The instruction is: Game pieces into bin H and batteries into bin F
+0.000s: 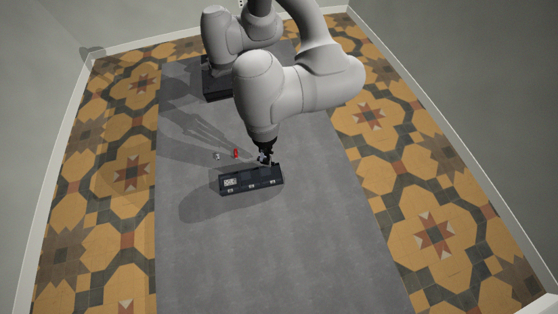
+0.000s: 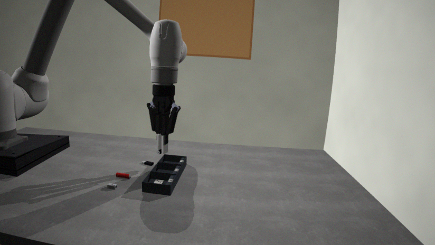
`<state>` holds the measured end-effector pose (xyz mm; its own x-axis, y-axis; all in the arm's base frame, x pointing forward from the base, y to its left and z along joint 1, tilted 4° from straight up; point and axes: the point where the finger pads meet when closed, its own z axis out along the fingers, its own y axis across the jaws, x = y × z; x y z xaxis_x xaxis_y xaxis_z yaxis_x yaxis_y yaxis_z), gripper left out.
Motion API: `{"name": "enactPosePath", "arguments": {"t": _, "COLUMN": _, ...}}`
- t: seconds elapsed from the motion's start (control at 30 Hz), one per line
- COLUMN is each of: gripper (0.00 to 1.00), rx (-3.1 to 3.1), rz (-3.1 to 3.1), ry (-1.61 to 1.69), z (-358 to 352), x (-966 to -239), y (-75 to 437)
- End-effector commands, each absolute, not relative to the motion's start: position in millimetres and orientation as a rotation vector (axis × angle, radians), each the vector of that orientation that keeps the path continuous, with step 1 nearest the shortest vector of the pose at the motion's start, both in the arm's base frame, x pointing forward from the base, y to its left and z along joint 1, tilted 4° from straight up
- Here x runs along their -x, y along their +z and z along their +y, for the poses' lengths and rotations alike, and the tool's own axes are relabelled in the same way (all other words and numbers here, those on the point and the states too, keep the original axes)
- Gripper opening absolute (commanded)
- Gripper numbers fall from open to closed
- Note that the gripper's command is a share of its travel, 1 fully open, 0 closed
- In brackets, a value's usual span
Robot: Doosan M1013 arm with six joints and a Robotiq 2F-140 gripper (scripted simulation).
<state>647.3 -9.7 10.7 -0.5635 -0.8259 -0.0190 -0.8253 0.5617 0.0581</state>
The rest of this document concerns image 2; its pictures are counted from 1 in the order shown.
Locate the red battery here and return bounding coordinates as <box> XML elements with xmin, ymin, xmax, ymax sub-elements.
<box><xmin>116</xmin><ymin>173</ymin><xmax>131</xmax><ymax>179</ymax></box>

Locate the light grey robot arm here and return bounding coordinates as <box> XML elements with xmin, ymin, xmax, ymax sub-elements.
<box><xmin>0</xmin><ymin>0</ymin><xmax>187</xmax><ymax>150</ymax></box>

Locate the black rack of bins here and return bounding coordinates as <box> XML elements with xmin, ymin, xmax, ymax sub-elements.
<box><xmin>142</xmin><ymin>154</ymin><xmax>187</xmax><ymax>196</ymax></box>

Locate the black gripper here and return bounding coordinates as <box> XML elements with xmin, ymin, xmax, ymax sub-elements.
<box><xmin>147</xmin><ymin>84</ymin><xmax>181</xmax><ymax>154</ymax></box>

